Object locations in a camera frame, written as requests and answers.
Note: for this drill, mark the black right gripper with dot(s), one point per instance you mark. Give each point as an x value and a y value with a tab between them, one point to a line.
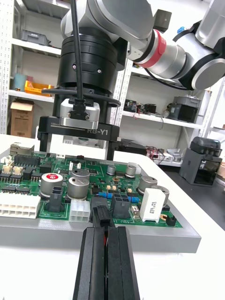
103	132

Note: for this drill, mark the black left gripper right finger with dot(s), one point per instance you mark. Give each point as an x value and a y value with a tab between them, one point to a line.
122	269

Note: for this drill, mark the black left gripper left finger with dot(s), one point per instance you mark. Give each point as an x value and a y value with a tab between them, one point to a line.
91	269

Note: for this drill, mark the silver black right arm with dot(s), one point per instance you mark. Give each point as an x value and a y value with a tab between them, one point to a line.
122	18

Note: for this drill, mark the black flat device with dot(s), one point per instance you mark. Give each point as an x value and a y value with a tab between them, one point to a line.
131	146

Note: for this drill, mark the white shelf with goods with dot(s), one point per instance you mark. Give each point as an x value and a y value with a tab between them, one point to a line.
30	37
182	110

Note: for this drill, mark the grey black machine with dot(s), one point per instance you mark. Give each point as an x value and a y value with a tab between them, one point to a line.
194	164

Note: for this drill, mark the green circuit board grey frame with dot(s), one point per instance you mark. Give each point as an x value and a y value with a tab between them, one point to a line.
98	173

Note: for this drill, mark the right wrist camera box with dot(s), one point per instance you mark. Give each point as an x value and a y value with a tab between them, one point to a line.
93	114

